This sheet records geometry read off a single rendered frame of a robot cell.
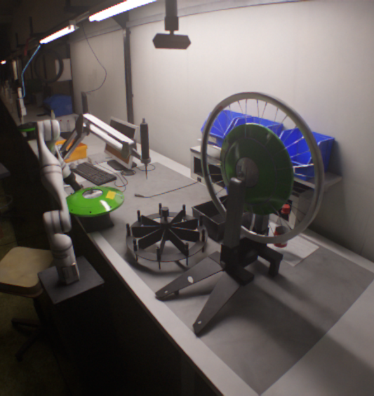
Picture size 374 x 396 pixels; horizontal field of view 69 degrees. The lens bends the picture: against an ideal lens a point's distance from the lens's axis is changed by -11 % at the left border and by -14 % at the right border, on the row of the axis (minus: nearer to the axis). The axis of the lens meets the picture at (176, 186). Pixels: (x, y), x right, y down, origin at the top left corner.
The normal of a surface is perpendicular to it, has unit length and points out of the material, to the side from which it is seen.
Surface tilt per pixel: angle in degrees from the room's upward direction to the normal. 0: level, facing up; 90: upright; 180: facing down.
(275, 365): 0
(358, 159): 90
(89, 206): 21
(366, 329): 0
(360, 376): 0
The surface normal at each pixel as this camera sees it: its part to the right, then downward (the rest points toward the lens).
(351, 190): -0.83, 0.25
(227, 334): -0.02, -0.91
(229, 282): -0.26, -0.78
